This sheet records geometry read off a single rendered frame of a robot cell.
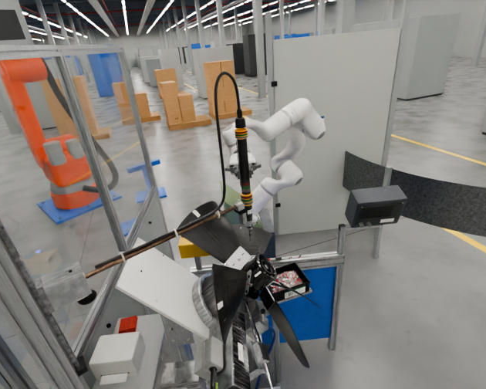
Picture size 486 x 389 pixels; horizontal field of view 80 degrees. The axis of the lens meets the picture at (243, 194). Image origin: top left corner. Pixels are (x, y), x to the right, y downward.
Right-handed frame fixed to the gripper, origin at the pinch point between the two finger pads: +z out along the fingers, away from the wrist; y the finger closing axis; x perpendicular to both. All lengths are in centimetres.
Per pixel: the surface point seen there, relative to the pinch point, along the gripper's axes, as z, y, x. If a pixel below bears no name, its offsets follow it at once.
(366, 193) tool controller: -35, -64, -34
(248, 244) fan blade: -9.8, 0.4, -39.2
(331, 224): -178, -102, -152
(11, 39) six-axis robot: -305, 243, 66
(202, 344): 34, 20, -44
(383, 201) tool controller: -29, -71, -36
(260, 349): 35, 1, -48
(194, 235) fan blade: 4.7, 20.8, -21.5
